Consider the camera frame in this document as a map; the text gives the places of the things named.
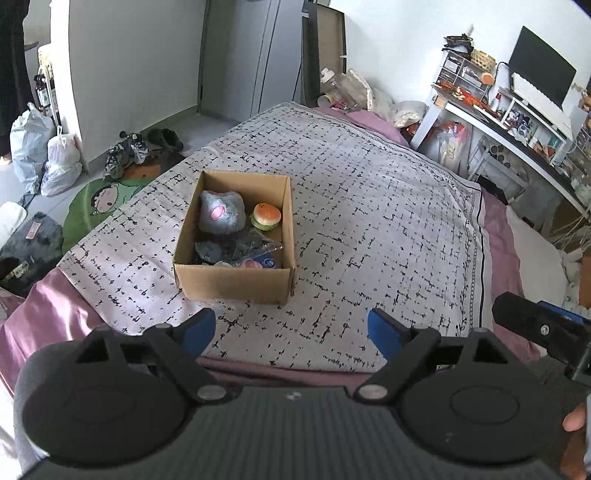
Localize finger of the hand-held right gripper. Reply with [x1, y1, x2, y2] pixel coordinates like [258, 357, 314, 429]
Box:
[493, 292, 591, 365]

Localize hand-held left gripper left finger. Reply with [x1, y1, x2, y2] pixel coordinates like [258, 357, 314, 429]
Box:
[74, 308, 229, 403]

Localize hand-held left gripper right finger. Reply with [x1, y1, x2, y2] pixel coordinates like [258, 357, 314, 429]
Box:
[353, 308, 520, 403]

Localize cardboard box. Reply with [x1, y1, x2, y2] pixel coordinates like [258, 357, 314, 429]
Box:
[172, 170, 296, 305]

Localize clear plastic packet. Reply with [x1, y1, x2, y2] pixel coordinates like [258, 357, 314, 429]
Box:
[193, 228, 273, 266]

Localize blue patterned packet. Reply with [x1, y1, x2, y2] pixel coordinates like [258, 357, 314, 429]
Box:
[238, 242, 283, 269]

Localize blue-grey plush toy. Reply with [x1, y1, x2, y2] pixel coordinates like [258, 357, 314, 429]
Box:
[198, 190, 246, 235]

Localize burger plush toy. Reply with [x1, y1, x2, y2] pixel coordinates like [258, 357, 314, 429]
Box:
[250, 203, 281, 232]

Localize person's right hand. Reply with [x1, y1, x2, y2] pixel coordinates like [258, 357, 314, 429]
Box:
[558, 401, 589, 480]

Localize white pillow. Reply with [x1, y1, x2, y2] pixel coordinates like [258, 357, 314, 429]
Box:
[505, 205, 571, 296]

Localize white black-patterned blanket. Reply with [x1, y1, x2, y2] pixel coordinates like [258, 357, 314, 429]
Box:
[58, 102, 483, 372]

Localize green cartoon rug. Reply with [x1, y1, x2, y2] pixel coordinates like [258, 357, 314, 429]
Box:
[61, 178, 155, 254]

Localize white desk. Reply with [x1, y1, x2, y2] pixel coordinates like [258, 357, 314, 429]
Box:
[409, 83, 591, 217]

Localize dark grey fluffy mat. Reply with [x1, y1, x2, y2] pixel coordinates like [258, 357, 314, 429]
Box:
[0, 211, 64, 296]

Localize grey sneaker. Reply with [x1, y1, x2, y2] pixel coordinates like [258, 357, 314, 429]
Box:
[104, 143, 127, 180]
[121, 131, 151, 164]

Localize dark slippers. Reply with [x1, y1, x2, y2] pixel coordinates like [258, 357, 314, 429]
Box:
[147, 128, 184, 153]

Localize cream pillow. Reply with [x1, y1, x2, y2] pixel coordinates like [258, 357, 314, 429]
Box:
[346, 69, 428, 130]

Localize white keyboard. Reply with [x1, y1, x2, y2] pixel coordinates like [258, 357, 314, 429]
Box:
[512, 73, 573, 126]

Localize clear plastic bottle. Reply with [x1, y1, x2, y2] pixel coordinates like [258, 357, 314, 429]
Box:
[320, 68, 345, 100]

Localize large white plastic bag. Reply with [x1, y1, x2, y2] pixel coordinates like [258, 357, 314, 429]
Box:
[10, 102, 56, 183]

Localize black monitor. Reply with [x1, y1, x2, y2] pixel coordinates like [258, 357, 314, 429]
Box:
[508, 25, 578, 112]

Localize white desktop organizer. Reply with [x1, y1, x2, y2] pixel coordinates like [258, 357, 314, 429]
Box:
[434, 46, 497, 93]

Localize grey wardrobe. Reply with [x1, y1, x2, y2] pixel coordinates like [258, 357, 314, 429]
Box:
[199, 0, 308, 121]

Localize brown bottle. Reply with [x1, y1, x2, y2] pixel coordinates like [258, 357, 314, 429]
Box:
[34, 74, 51, 112]

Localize dark hanging garment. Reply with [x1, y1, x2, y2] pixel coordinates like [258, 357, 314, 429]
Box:
[0, 0, 34, 162]

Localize white wire rack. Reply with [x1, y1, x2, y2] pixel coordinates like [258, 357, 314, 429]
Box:
[466, 136, 529, 204]

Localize brown board with black frame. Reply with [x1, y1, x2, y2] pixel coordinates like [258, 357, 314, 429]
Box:
[301, 2, 348, 108]

